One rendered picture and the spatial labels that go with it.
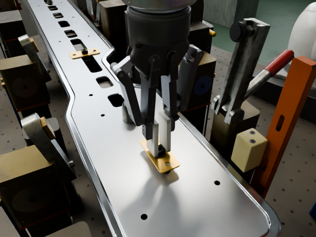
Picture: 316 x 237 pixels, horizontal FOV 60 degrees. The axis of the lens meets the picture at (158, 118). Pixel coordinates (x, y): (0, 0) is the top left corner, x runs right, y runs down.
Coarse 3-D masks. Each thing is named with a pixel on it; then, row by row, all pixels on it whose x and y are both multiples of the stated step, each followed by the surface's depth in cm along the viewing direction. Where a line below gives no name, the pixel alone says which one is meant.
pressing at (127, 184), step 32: (32, 0) 120; (64, 0) 120; (64, 32) 92; (96, 32) 92; (64, 64) 75; (96, 96) 63; (160, 96) 62; (96, 128) 54; (128, 128) 54; (192, 128) 54; (96, 160) 48; (128, 160) 48; (192, 160) 48; (224, 160) 47; (96, 192) 43; (128, 192) 43; (160, 192) 43; (192, 192) 43; (224, 192) 43; (256, 192) 42; (128, 224) 38; (160, 224) 38; (192, 224) 38; (224, 224) 38; (256, 224) 38
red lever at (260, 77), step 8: (280, 56) 48; (288, 56) 47; (272, 64) 48; (280, 64) 48; (264, 72) 48; (272, 72) 48; (256, 80) 48; (264, 80) 48; (248, 88) 48; (256, 88) 48; (248, 96) 49; (224, 104) 49
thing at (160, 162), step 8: (144, 144) 48; (160, 144) 47; (160, 152) 46; (168, 152) 47; (152, 160) 45; (160, 160) 45; (168, 160) 45; (176, 160) 45; (160, 168) 44; (168, 168) 44
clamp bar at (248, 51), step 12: (240, 24) 39; (252, 24) 41; (264, 24) 39; (240, 36) 39; (252, 36) 41; (264, 36) 40; (240, 48) 43; (252, 48) 41; (240, 60) 44; (252, 60) 42; (228, 72) 46; (240, 72) 45; (252, 72) 44; (228, 84) 47; (240, 84) 44; (228, 96) 49; (240, 96) 46; (216, 108) 50
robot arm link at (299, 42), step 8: (312, 8) 93; (304, 16) 95; (312, 16) 92; (296, 24) 98; (304, 24) 95; (312, 24) 93; (296, 32) 98; (304, 32) 95; (312, 32) 93; (296, 40) 99; (304, 40) 96; (312, 40) 95; (288, 48) 105; (296, 48) 100; (304, 48) 98; (312, 48) 96; (296, 56) 101; (312, 56) 97
